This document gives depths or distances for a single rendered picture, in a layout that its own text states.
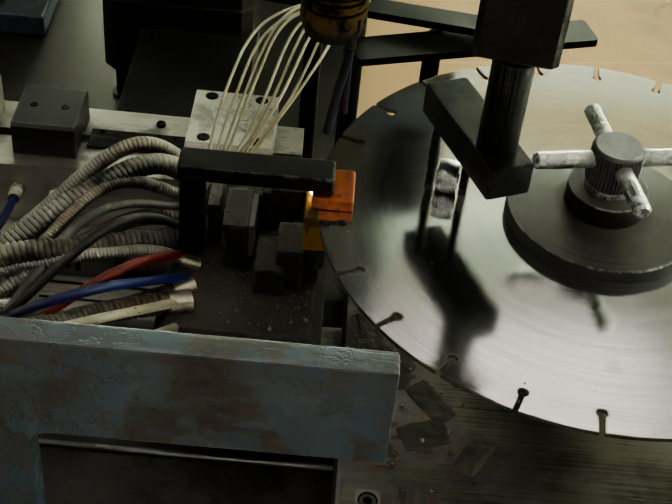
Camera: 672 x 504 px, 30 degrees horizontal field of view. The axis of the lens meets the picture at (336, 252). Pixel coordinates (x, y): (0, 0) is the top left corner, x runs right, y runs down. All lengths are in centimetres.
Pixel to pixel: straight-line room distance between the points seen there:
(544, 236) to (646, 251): 6
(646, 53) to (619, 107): 46
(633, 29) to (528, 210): 63
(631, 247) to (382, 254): 14
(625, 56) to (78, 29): 54
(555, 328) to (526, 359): 3
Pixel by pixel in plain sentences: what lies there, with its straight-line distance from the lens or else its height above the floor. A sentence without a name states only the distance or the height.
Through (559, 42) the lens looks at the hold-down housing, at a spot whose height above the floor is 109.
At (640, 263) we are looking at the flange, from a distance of 71.
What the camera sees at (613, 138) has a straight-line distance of 72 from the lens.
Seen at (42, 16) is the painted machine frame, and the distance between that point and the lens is 124.
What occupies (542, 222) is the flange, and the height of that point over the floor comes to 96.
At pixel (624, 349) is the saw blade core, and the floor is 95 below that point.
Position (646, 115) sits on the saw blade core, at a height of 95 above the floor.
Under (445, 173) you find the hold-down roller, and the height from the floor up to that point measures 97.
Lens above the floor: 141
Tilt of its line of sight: 41 degrees down
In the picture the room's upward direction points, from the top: 6 degrees clockwise
